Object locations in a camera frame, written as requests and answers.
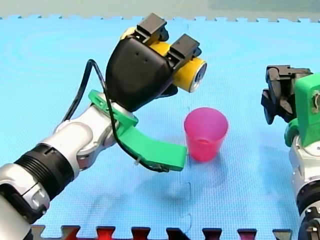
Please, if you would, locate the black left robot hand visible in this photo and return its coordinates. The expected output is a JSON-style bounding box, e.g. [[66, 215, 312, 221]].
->
[[104, 12, 202, 113]]

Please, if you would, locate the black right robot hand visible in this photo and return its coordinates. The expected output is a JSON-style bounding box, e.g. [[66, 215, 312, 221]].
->
[[260, 64, 314, 125]]

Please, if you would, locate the yellow drink can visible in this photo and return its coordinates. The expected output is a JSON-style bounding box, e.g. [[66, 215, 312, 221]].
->
[[119, 26, 208, 94]]

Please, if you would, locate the pink plastic cup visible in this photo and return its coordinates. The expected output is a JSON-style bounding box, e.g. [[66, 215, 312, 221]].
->
[[183, 107, 230, 163]]

